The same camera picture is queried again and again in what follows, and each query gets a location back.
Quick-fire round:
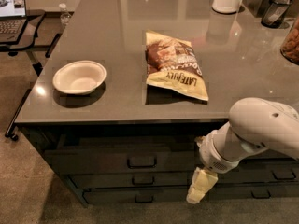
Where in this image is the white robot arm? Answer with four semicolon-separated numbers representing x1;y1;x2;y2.
186;97;299;204

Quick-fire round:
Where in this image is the black mesh utensil holder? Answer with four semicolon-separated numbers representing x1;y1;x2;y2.
261;0;292;28

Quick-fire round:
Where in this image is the white paper bowl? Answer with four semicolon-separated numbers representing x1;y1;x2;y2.
52;61;107;95

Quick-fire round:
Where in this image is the open laptop computer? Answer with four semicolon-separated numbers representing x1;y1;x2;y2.
0;0;27;45

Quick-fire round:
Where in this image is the yellow brown chip bag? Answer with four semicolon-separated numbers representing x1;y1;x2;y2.
146;31;208;101

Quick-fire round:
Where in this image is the clear plastic water bottle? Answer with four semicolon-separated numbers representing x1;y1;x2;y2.
59;3;71;28

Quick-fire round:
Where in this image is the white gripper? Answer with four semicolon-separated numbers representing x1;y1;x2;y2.
186;130;239;204

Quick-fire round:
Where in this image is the glass jar of nuts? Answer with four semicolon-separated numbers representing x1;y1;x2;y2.
280;17;299;64

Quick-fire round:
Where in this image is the dark drawer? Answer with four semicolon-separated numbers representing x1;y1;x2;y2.
206;183;299;201
69;171;192;189
219;158;299;184
83;186;187;205
44;133;197;175

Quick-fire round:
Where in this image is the black rolling laptop stand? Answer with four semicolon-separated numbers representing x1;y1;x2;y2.
0;8;64;142

